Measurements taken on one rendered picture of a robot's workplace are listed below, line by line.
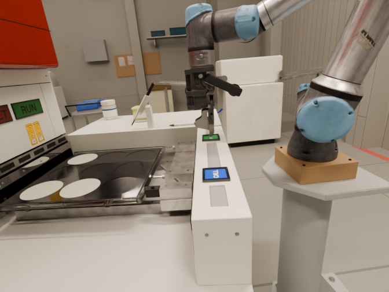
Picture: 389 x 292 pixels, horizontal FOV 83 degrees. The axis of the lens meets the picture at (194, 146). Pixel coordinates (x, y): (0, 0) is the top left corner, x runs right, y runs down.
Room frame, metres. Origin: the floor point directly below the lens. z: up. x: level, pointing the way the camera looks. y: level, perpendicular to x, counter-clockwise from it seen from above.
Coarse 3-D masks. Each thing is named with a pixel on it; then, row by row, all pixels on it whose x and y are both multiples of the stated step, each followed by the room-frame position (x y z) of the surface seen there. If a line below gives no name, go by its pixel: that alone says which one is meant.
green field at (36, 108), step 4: (36, 100) 0.76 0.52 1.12; (16, 104) 0.67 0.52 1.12; (20, 104) 0.69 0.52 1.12; (24, 104) 0.70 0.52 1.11; (28, 104) 0.72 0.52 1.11; (32, 104) 0.73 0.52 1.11; (36, 104) 0.75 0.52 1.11; (40, 104) 0.77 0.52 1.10; (16, 108) 0.67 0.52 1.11; (20, 108) 0.68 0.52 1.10; (24, 108) 0.70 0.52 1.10; (28, 108) 0.71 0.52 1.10; (32, 108) 0.73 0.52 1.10; (36, 108) 0.75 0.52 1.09; (40, 108) 0.76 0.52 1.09; (16, 112) 0.66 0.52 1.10; (20, 112) 0.68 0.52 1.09; (24, 112) 0.69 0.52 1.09; (28, 112) 0.71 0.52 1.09; (32, 112) 0.72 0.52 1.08; (36, 112) 0.74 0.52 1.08; (20, 116) 0.67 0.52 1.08
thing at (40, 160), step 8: (64, 144) 0.82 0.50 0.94; (48, 152) 0.73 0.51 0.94; (56, 152) 0.76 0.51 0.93; (72, 152) 0.85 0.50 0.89; (32, 160) 0.66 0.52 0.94; (40, 160) 0.68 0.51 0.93; (48, 160) 0.71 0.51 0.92; (16, 168) 0.60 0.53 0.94; (24, 168) 0.61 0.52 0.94; (32, 168) 0.64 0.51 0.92; (8, 176) 0.55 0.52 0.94; (16, 176) 0.58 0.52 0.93; (0, 184) 0.52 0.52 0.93; (8, 184) 0.55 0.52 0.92; (0, 216) 0.49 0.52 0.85
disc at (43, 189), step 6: (36, 186) 0.56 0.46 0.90; (42, 186) 0.55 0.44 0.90; (48, 186) 0.55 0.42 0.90; (54, 186) 0.55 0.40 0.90; (60, 186) 0.55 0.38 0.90; (24, 192) 0.53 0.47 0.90; (30, 192) 0.52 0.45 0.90; (36, 192) 0.52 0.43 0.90; (42, 192) 0.52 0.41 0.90; (48, 192) 0.51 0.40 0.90; (24, 198) 0.49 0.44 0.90; (30, 198) 0.49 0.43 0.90; (36, 198) 0.49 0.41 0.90
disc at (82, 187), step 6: (84, 180) 0.57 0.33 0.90; (90, 180) 0.57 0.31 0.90; (96, 180) 0.56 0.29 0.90; (66, 186) 0.54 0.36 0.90; (72, 186) 0.54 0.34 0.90; (78, 186) 0.54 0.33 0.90; (84, 186) 0.53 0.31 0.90; (90, 186) 0.53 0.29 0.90; (96, 186) 0.53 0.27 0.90; (60, 192) 0.51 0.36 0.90; (66, 192) 0.51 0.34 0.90; (72, 192) 0.50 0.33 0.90; (78, 192) 0.50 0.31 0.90; (84, 192) 0.50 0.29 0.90
